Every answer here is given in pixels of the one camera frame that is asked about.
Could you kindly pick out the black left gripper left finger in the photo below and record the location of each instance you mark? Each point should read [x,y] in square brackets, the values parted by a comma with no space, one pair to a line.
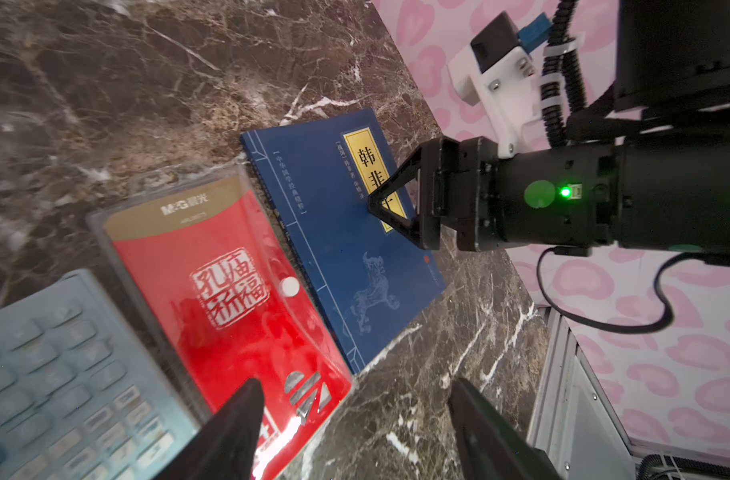
[225,447]

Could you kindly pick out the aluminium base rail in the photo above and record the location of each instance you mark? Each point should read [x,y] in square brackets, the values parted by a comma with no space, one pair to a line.
[575,428]

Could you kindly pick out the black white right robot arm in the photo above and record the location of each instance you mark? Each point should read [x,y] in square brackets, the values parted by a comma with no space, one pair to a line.
[645,166]

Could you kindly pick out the grey blue calculator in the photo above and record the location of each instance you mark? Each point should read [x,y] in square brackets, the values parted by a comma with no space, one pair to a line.
[80,396]

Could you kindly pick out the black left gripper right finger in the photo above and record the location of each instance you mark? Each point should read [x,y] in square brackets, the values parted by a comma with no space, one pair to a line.
[488,447]

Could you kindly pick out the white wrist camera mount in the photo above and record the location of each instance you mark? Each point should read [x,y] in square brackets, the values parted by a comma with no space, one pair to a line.
[496,70]

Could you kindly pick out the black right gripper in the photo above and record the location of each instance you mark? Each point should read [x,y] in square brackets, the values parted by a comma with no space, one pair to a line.
[521,195]

